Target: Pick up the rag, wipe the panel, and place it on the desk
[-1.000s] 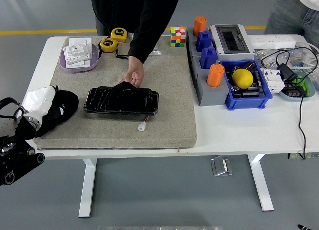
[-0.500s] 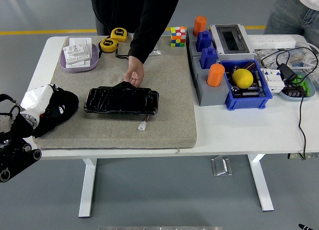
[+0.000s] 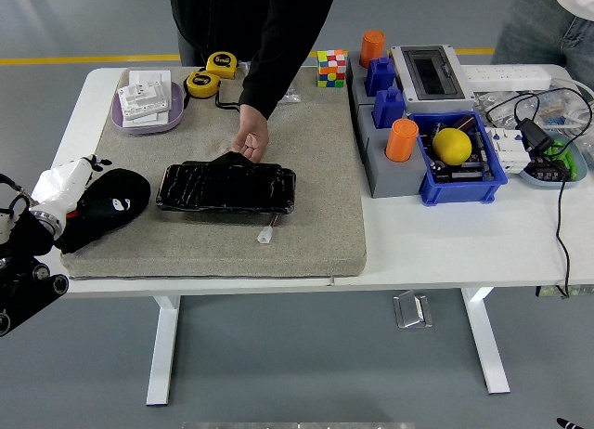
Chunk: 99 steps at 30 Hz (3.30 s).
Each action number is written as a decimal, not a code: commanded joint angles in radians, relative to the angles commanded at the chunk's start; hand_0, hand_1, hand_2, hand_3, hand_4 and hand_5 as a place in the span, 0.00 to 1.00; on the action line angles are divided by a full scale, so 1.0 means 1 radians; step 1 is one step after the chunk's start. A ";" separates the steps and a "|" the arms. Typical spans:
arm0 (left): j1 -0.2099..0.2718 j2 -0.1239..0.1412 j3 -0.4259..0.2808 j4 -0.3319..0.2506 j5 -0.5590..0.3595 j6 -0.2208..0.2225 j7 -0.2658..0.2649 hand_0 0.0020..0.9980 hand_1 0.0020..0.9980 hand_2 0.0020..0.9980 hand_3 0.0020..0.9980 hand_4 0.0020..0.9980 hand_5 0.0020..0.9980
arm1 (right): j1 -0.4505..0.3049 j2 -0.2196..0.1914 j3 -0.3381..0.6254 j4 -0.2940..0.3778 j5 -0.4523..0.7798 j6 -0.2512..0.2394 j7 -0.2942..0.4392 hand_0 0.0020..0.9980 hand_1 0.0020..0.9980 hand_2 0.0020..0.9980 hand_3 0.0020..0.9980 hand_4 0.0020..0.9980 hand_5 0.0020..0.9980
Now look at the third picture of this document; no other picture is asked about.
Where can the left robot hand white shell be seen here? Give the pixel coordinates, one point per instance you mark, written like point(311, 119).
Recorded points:
point(60, 183)

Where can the person's hand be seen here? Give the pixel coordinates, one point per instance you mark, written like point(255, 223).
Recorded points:
point(253, 132)

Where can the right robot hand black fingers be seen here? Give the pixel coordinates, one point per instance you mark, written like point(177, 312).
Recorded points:
point(568, 424)

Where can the black rag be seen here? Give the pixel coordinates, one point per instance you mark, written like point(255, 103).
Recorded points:
point(134, 187)

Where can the person's forearm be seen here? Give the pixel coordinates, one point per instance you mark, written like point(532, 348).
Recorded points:
point(271, 83)

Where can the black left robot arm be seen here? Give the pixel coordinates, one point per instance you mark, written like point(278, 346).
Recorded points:
point(23, 271)

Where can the small clear plastic bag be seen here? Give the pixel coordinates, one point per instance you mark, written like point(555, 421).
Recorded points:
point(291, 99)

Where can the yellow tape measure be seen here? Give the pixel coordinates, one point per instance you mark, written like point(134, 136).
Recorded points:
point(222, 64)
point(202, 84)

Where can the purple oval tray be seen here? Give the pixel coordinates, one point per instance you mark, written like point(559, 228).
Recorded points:
point(176, 108)

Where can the grey-brown mat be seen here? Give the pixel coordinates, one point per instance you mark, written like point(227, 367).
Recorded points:
point(315, 192)

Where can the multicolour puzzle cube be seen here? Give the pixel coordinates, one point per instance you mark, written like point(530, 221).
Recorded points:
point(331, 69)

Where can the white table leg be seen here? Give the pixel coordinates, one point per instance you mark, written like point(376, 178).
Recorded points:
point(487, 345)
point(162, 354)

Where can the grey block holder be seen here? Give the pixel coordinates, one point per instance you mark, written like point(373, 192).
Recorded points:
point(356, 85)
point(394, 178)

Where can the white socket module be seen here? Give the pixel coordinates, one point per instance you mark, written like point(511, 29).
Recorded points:
point(144, 99)

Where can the blue block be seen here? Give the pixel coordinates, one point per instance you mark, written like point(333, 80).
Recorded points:
point(379, 78)
point(389, 108)

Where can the orange cylinder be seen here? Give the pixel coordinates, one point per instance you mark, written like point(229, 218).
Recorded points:
point(372, 48)
point(401, 141)

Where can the yellow lemon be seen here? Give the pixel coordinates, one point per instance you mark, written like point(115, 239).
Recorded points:
point(452, 146)

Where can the brown cylinder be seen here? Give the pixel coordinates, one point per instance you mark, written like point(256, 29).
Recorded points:
point(464, 122)

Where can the blue plastic bin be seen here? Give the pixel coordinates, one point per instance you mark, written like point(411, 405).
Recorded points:
point(459, 192)

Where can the dark terminal block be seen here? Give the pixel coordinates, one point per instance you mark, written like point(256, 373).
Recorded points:
point(547, 172)

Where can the white circuit breaker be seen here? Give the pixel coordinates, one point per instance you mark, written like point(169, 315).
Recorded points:
point(508, 150)

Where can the white power strip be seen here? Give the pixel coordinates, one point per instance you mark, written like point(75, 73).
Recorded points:
point(506, 77)

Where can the green plastic part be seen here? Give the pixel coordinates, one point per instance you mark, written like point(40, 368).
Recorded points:
point(567, 162)

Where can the light blue tray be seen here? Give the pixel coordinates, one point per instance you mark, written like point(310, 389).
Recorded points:
point(580, 162)

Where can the black power adapter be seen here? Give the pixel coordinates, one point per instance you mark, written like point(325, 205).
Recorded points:
point(533, 134)

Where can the clear bags of small parts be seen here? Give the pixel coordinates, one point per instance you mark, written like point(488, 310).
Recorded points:
point(552, 108)

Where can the person in jeans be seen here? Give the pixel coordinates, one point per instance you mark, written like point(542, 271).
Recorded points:
point(538, 25)

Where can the white flat switch plate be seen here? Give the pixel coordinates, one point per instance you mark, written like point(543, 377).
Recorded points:
point(153, 119)
point(148, 76)

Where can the grey electrical enclosure box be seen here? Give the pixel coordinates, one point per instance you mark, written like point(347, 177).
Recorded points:
point(431, 76)

